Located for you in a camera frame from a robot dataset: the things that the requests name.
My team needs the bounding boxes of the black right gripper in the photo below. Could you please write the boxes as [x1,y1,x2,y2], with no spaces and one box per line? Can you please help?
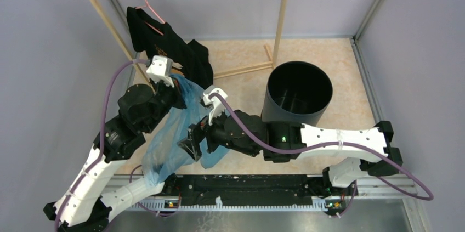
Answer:
[178,104,260,162]

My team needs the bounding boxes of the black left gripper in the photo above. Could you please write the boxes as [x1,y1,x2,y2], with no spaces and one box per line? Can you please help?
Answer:
[144,72,194,132]

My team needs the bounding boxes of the blue plastic trash bag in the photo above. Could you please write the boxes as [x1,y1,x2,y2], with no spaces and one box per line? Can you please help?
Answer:
[141,74,209,185]

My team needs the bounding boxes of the black round trash bin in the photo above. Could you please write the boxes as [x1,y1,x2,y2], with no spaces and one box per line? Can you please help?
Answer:
[261,61,333,126]

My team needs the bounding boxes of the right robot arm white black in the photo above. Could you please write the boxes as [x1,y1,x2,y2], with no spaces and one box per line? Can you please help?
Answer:
[178,110,403,195]

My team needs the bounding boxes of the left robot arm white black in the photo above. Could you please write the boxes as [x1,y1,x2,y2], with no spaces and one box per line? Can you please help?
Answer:
[43,78,185,231]

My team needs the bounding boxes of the black printed t-shirt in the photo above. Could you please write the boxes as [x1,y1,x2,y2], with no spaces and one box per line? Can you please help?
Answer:
[126,7,213,89]

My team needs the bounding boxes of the pink clothes hanger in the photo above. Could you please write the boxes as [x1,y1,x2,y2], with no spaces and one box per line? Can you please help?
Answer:
[133,0,167,36]

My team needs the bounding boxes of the wooden clothes rack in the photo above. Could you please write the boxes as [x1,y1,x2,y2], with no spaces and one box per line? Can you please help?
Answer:
[89,0,288,79]

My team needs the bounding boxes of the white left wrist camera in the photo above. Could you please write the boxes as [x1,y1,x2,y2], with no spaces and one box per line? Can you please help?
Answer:
[146,55,174,88]

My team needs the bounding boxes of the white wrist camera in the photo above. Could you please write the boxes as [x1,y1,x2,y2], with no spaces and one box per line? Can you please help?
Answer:
[200,85,228,126]
[146,55,174,88]

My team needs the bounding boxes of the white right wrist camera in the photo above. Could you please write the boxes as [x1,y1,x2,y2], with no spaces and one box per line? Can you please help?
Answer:
[200,85,228,126]

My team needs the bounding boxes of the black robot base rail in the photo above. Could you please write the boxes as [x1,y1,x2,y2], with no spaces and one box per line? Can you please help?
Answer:
[90,173,415,213]

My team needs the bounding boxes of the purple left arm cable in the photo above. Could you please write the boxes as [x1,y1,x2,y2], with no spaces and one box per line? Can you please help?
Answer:
[54,59,151,232]

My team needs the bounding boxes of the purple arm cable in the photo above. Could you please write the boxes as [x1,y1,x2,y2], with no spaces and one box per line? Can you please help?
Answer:
[54,59,151,232]
[208,92,434,201]

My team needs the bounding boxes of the metal corner frame left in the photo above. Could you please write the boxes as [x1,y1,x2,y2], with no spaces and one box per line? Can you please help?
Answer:
[97,0,139,100]

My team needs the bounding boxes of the metal corner frame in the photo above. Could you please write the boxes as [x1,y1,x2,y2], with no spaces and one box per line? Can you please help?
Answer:
[350,0,384,122]
[97,0,139,100]

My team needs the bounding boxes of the metal corner frame right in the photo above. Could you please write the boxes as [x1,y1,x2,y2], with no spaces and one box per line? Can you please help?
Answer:
[350,0,384,122]

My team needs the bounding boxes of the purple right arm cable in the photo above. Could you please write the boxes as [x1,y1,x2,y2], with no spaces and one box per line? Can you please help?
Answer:
[208,92,434,201]

